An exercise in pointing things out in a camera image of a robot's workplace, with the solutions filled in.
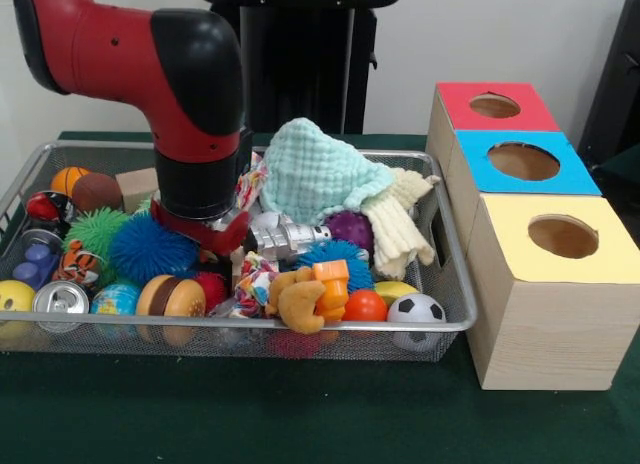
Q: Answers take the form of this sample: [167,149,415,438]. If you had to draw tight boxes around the silver toy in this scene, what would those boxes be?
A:
[248,212,332,264]

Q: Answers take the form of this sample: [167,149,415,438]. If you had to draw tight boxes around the clear mesh bin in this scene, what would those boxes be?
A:
[0,140,479,363]

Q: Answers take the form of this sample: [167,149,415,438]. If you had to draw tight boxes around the large blue spiky ball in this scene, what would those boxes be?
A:
[108,214,199,286]

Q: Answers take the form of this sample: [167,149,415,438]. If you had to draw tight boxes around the cream yellow cloth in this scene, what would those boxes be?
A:
[362,167,439,281]

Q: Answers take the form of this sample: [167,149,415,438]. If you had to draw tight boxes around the small soccer ball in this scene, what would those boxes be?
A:
[387,293,446,353]

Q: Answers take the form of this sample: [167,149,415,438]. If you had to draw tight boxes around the brown burger toy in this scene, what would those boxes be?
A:
[136,275,207,321]

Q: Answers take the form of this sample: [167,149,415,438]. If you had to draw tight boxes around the small red ball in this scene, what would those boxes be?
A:
[342,288,389,323]

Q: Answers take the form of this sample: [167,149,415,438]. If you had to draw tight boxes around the wooden box with three holes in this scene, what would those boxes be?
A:
[425,81,640,392]

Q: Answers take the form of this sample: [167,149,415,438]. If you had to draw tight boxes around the small brown football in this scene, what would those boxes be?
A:
[72,172,123,213]

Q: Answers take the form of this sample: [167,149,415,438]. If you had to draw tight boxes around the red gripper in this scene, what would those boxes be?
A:
[150,204,252,257]

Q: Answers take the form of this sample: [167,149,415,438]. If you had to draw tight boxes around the brown plush toy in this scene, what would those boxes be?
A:
[265,267,327,335]

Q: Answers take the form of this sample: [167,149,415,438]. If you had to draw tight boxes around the mint green cloth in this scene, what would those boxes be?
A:
[260,118,396,226]

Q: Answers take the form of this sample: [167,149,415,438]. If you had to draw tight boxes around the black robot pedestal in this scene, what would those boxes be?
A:
[240,4,379,135]

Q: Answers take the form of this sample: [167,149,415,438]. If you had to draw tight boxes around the green spiky ball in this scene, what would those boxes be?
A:
[65,206,130,261]

